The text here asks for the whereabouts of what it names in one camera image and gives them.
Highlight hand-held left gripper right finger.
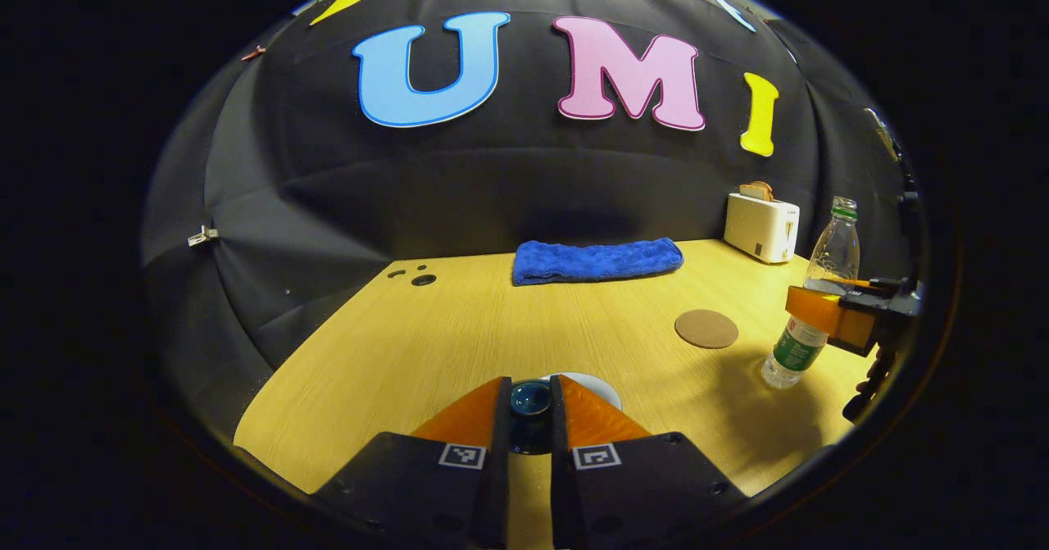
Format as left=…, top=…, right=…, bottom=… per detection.
left=549, top=374, right=748, bottom=549

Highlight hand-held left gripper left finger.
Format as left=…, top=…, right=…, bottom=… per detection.
left=311, top=375, right=513, bottom=549

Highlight clear plastic water bottle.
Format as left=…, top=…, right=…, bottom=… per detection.
left=761, top=196, right=861, bottom=390

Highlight dark teal teacup lid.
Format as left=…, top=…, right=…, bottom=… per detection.
left=508, top=378, right=554, bottom=456

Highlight round brown cork coaster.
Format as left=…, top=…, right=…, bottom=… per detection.
left=674, top=309, right=740, bottom=350

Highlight teal teacup white inside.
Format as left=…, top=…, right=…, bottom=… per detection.
left=539, top=371, right=624, bottom=411

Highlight dark stand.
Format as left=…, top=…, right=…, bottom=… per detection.
left=865, top=106, right=929, bottom=284

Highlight white toaster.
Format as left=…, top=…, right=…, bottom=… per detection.
left=724, top=193, right=801, bottom=265

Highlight blue folded towel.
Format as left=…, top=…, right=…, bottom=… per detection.
left=512, top=237, right=685, bottom=287

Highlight black backdrop cloth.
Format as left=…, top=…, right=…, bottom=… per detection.
left=141, top=0, right=923, bottom=444

